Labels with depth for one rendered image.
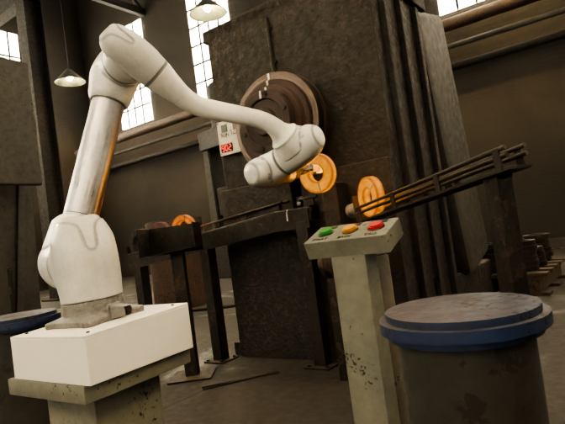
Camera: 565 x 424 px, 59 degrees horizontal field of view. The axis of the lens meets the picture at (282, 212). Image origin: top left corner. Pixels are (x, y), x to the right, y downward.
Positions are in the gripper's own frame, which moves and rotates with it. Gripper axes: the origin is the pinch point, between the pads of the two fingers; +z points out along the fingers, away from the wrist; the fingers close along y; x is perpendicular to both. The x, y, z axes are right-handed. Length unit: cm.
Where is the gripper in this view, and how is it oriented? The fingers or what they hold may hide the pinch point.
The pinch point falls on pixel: (316, 169)
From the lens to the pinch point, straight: 197.6
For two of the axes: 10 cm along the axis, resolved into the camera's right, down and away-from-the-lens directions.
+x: -1.6, -9.9, -0.1
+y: 8.1, -1.3, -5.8
